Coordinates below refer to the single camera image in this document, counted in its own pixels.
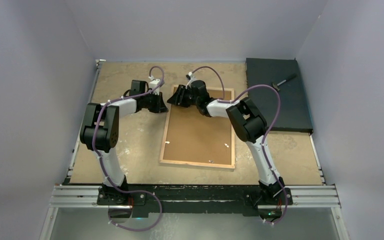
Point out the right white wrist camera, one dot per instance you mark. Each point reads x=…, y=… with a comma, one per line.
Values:
x=191, y=78

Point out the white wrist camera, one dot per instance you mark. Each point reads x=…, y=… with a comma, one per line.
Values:
x=155, y=84
x=191, y=78

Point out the black foam block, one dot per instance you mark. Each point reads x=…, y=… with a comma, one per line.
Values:
x=294, y=115

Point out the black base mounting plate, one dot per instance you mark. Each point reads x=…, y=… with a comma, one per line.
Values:
x=144, y=199

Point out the aluminium rail frame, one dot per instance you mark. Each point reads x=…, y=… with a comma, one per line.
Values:
x=183, y=147

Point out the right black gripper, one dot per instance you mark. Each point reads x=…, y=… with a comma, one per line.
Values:
x=177, y=99

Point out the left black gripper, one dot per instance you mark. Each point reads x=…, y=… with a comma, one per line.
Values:
x=160, y=107

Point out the white wooden picture frame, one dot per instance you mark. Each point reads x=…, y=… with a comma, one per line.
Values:
x=197, y=164

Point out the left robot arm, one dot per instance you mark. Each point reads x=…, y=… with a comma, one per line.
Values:
x=99, y=131

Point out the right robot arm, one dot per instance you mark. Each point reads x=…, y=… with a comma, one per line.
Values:
x=248, y=123

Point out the small hammer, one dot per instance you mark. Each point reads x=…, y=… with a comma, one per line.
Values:
x=277, y=85

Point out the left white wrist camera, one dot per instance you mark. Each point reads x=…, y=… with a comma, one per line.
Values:
x=155, y=84

